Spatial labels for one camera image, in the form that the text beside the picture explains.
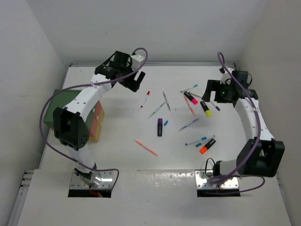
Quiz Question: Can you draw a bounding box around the pink highlighter marker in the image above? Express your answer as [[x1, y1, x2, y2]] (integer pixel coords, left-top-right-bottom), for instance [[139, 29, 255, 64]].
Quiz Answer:
[[183, 91, 198, 105]]

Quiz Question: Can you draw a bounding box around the pink fineliner pen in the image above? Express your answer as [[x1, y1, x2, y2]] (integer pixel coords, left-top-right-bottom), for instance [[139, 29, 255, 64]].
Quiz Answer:
[[183, 95, 195, 116]]

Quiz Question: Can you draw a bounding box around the green fineliner pen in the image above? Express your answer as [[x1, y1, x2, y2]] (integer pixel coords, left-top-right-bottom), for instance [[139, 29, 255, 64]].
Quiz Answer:
[[148, 102, 165, 119]]

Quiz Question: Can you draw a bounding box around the teal fineliner pen lower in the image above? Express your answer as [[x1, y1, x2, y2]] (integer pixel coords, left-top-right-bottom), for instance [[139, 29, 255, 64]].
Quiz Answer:
[[195, 135, 215, 147]]

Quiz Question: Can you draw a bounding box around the green top drawer box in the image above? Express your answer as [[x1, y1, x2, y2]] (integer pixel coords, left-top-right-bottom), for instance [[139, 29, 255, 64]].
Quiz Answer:
[[43, 89, 88, 130]]

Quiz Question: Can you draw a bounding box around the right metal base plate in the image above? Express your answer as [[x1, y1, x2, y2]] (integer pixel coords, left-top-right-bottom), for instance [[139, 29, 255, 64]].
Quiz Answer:
[[195, 169, 239, 189]]

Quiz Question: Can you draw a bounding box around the yellow bottom drawer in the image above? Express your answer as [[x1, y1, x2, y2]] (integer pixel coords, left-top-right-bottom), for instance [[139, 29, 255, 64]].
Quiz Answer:
[[89, 109, 104, 143]]

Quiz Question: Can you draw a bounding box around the red fineliner pen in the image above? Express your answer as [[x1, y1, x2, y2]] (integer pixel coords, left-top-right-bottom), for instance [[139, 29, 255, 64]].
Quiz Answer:
[[140, 91, 150, 108]]

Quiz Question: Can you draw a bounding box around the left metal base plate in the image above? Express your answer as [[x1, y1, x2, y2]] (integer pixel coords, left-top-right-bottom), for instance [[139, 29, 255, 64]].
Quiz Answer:
[[70, 170, 113, 190]]

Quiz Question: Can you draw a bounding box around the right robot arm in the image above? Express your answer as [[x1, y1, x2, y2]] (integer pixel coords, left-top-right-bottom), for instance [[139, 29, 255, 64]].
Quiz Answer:
[[202, 80, 285, 178]]

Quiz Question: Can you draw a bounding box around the teal fineliner pen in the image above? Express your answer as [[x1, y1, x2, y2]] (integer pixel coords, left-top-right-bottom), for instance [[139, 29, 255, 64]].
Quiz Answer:
[[180, 84, 198, 93], [195, 135, 215, 147]]

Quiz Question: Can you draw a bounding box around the violet fineliner pen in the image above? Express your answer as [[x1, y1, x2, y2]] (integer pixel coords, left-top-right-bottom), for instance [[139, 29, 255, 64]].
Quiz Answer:
[[210, 100, 220, 111]]

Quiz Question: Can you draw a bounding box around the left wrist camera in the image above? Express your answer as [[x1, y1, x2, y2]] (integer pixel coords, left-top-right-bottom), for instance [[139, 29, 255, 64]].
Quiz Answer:
[[131, 54, 145, 71]]

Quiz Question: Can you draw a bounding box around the coral drawer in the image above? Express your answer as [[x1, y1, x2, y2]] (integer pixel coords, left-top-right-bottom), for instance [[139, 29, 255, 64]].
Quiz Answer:
[[86, 101, 104, 142]]

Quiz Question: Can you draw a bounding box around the metal base plate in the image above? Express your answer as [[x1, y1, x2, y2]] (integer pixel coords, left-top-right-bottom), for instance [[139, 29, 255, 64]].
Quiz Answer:
[[70, 170, 113, 190], [195, 169, 239, 189]]

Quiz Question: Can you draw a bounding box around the yellow highlighter marker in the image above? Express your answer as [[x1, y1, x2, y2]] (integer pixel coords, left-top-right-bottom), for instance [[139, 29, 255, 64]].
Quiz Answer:
[[200, 100, 211, 117]]

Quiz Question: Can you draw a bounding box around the grey fineliner pen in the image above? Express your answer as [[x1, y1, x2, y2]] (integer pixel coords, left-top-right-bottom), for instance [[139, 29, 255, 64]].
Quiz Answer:
[[162, 91, 171, 112]]

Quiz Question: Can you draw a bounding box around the teal fineliner pen top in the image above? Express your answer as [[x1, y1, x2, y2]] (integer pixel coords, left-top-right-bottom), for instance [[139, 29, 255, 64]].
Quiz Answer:
[[180, 84, 198, 93]]

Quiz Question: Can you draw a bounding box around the light blue fineliner pen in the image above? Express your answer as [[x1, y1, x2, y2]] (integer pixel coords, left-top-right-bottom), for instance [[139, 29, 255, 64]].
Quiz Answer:
[[185, 137, 207, 145]]

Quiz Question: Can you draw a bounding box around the orange highlighter marker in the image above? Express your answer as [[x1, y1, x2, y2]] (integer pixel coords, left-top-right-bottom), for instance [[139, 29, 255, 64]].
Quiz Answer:
[[200, 138, 216, 154]]

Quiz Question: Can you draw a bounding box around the purple highlighter marker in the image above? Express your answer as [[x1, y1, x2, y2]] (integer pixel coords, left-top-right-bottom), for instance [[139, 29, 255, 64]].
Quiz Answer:
[[157, 118, 163, 137]]

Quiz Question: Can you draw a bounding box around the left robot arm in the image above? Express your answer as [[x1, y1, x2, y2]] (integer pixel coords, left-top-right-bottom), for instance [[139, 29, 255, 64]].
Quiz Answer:
[[53, 51, 147, 179]]

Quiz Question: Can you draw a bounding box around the orange fineliner pen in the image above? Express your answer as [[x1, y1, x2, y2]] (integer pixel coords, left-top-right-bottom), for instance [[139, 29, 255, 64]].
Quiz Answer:
[[134, 140, 158, 157]]

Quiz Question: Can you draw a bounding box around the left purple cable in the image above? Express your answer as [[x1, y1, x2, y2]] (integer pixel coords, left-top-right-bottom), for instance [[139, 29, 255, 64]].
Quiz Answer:
[[39, 48, 149, 189]]

